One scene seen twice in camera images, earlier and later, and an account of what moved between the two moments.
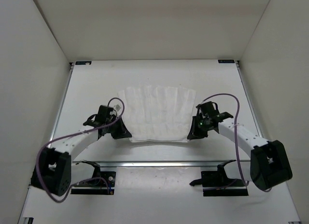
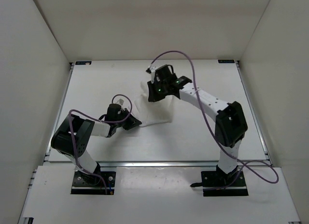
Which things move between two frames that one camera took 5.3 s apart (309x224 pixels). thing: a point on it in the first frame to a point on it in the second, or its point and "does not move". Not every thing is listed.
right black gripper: x=194 y=133 to x=153 y=97
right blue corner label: x=226 y=61 does not move
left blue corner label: x=83 y=63 does not move
